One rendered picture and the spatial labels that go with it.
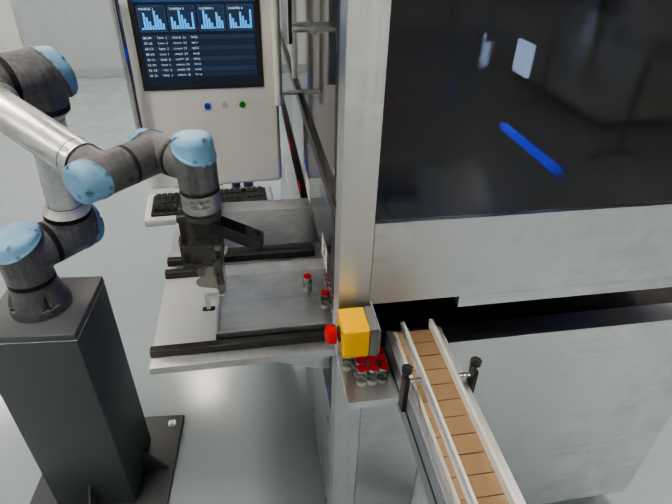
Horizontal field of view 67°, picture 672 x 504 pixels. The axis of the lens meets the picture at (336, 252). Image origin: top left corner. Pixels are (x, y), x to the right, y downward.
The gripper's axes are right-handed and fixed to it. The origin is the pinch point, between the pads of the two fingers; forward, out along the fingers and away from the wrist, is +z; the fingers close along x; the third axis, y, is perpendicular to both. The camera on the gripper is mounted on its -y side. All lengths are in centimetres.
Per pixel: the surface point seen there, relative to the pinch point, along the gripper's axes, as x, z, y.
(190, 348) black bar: 7.4, 9.8, 8.1
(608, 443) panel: 12, 61, -107
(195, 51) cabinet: -89, -30, 8
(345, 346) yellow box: 20.9, 0.4, -23.3
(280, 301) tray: -7.8, 11.5, -12.4
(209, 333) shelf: 1.1, 11.8, 4.5
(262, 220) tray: -48, 12, -10
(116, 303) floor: -124, 100, 66
